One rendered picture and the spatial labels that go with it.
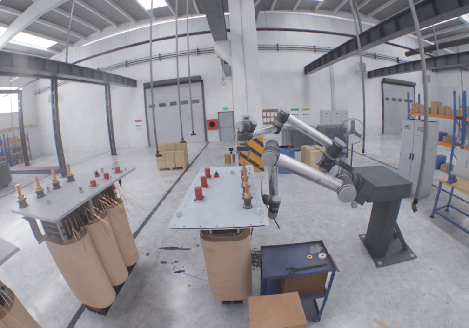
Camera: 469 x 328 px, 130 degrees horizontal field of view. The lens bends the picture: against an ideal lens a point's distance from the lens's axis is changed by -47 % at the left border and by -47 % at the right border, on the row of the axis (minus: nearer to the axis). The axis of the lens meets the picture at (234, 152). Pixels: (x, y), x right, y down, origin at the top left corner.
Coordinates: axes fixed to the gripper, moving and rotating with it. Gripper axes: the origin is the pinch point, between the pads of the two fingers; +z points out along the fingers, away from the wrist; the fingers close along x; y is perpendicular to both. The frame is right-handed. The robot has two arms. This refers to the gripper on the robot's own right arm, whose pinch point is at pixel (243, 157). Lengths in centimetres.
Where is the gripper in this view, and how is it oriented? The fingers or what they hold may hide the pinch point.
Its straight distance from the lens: 221.7
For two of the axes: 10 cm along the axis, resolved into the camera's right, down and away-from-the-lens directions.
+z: 0.6, 9.8, 2.0
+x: 9.9, -0.3, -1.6
